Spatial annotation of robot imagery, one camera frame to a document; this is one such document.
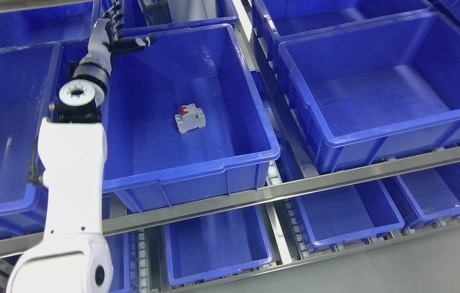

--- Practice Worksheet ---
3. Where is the blue bin upper right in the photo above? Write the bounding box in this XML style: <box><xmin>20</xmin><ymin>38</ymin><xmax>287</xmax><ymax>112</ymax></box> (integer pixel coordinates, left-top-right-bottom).
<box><xmin>252</xmin><ymin>0</ymin><xmax>434</xmax><ymax>74</ymax></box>

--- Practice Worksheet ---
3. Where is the blue bin with breaker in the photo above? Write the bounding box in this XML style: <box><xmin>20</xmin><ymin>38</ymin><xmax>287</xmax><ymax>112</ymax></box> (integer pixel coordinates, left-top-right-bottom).
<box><xmin>102</xmin><ymin>24</ymin><xmax>280</xmax><ymax>213</ymax></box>

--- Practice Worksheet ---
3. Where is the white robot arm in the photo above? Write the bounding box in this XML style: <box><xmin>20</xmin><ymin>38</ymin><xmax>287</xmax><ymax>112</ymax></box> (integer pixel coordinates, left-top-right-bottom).
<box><xmin>6</xmin><ymin>58</ymin><xmax>114</xmax><ymax>293</ymax></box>

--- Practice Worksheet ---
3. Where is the blue bin lower left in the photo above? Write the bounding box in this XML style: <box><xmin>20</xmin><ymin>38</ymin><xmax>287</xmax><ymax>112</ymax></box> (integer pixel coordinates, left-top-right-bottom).
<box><xmin>105</xmin><ymin>231</ymin><xmax>139</xmax><ymax>293</ymax></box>

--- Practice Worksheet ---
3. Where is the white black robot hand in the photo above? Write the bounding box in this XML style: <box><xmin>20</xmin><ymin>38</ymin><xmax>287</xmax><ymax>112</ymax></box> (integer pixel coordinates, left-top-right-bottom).
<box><xmin>79</xmin><ymin>0</ymin><xmax>157</xmax><ymax>74</ymax></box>

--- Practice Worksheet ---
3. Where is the blue bin upper middle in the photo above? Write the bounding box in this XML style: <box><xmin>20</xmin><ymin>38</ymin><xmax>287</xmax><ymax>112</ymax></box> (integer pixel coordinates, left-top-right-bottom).
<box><xmin>120</xmin><ymin>0</ymin><xmax>239</xmax><ymax>37</ymax></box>

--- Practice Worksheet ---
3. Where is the blue bin upper left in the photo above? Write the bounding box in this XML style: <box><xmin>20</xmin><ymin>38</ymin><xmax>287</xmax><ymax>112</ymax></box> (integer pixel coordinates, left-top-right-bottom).
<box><xmin>0</xmin><ymin>1</ymin><xmax>104</xmax><ymax>48</ymax></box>

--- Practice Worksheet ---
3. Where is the blue bin lower middle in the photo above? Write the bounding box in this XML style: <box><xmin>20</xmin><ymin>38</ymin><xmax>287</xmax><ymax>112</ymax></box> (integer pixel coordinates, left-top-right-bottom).
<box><xmin>164</xmin><ymin>206</ymin><xmax>273</xmax><ymax>286</ymax></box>

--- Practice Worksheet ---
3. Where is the grey red circuit breaker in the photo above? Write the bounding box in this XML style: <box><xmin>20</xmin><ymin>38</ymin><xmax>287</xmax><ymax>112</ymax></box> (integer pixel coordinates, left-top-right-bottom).
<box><xmin>175</xmin><ymin>103</ymin><xmax>206</xmax><ymax>134</ymax></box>

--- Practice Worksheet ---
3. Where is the blue bin far lower right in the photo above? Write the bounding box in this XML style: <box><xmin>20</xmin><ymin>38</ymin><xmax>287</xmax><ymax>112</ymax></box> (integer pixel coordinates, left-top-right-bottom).
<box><xmin>381</xmin><ymin>162</ymin><xmax>460</xmax><ymax>229</ymax></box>

